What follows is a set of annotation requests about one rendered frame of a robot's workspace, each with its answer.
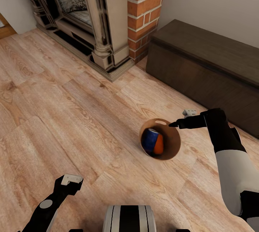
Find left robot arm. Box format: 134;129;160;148
22;174;83;232

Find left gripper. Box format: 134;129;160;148
53;175;83;200

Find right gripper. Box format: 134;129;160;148
169;116;198;129

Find trash can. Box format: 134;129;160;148
139;118;181;161

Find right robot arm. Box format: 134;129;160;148
169;108;259;232

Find robot trunk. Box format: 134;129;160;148
103;205;156;232

